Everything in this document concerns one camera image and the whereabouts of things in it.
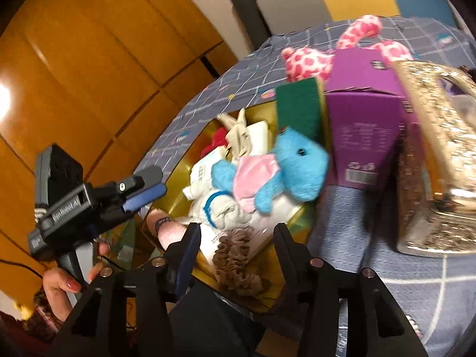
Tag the gold embossed tissue box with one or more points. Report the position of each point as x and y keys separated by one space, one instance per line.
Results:
x=427 y=193

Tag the wooden wardrobe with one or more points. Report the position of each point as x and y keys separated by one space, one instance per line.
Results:
x=93 y=63

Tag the gold storage tray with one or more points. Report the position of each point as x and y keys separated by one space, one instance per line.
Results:
x=178 y=171

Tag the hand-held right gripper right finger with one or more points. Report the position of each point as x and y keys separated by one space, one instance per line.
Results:
x=293 y=253

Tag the red plush toy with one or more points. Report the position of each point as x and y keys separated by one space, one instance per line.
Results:
x=215 y=143

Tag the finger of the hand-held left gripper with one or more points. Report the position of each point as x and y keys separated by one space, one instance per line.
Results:
x=148 y=178
x=145 y=197

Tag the green scouring sponge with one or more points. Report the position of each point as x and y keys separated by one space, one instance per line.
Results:
x=297 y=108

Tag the brown ruffled scrunchie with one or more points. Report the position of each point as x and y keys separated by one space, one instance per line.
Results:
x=238 y=260

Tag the person's left forearm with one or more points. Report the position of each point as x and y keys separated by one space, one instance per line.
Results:
x=29 y=327

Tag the blue plush toy pink dress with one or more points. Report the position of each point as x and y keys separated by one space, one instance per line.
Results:
x=297 y=171

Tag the white blue-striped sock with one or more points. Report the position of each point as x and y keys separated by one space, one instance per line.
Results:
x=219 y=208

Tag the pink spotted plush toy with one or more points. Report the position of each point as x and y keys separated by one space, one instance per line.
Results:
x=305 y=61

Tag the white plastic bag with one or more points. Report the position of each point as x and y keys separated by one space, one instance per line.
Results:
x=238 y=134

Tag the person's left hand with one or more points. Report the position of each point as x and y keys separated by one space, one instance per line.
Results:
x=61 y=280

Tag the black rolled mat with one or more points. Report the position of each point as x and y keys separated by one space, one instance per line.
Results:
x=249 y=15

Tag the purple cardboard box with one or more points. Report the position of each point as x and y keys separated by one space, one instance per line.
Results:
x=364 y=119

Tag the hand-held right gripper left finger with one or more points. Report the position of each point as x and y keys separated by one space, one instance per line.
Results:
x=186 y=256

